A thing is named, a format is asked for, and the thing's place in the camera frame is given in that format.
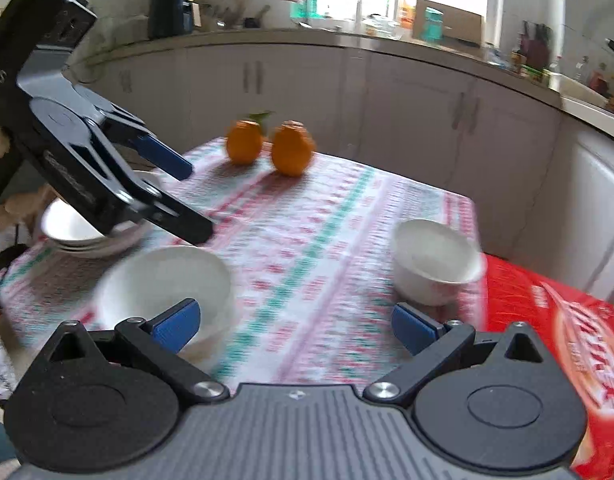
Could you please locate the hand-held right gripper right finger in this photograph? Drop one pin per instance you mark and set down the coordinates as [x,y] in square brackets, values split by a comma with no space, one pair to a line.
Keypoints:
[412,327]

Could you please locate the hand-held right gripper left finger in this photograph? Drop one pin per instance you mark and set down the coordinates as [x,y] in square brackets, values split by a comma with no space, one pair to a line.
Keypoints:
[177,327]

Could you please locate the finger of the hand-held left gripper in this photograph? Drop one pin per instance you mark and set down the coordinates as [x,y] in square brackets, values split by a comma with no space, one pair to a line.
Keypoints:
[177,217]
[162,155]

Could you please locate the white bowl with pink flowers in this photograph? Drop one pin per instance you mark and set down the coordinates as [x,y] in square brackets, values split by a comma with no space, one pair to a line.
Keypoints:
[432,255]
[157,280]

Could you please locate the white plate with floral print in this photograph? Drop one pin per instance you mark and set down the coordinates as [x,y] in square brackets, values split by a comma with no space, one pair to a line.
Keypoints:
[87,248]
[67,225]

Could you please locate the person's left hand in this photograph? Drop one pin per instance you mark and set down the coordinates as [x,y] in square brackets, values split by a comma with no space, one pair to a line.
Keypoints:
[22,206]

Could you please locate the orange with green leaf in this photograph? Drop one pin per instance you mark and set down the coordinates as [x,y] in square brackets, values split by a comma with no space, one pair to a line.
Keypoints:
[243,142]

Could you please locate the red cardboard box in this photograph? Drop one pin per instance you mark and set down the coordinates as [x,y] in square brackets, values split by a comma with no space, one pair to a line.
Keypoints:
[537,310]

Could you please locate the orange without leaf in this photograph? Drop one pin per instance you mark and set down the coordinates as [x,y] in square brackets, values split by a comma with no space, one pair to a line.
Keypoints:
[291,150]

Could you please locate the patterned tablecloth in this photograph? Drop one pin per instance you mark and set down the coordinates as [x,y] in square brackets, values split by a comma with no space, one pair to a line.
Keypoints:
[312,240]

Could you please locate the black kitchen appliance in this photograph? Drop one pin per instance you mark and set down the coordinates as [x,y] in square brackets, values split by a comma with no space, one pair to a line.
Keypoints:
[171,10]

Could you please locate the kitchen countertop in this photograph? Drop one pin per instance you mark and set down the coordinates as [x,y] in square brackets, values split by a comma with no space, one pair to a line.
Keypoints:
[267,36]

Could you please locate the white kitchen cabinets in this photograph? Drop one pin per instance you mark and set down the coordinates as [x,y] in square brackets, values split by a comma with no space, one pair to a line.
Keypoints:
[412,110]

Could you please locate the teal jar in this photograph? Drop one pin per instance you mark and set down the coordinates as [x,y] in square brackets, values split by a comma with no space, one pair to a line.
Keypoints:
[431,24]

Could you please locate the dark knife block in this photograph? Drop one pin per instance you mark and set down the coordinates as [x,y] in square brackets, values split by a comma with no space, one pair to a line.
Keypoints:
[534,47]

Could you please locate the brown cardboard box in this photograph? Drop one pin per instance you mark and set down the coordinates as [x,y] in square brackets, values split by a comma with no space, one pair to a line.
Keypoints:
[462,22]

